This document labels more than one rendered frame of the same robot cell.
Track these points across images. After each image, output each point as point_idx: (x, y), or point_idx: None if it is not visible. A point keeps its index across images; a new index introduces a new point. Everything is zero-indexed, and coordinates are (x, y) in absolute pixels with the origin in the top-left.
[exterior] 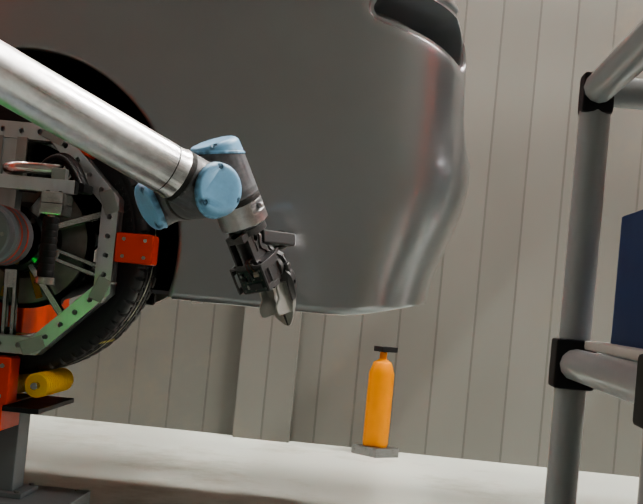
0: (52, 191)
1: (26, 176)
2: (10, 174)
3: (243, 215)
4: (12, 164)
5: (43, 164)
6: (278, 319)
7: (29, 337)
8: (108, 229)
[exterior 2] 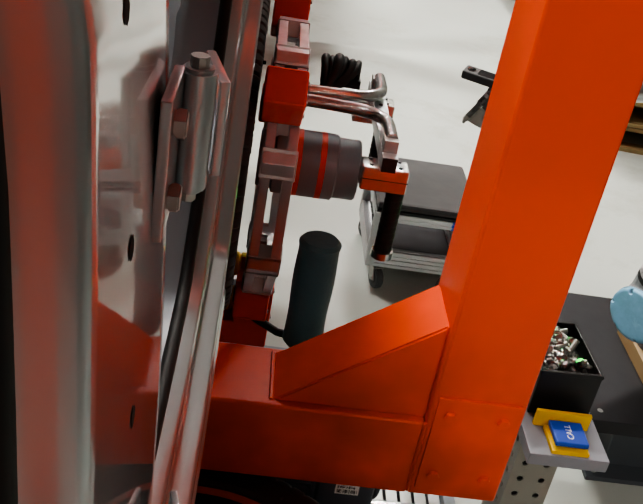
0: (392, 102)
1: (385, 99)
2: (386, 105)
3: None
4: (384, 94)
5: (385, 80)
6: (464, 122)
7: (270, 233)
8: None
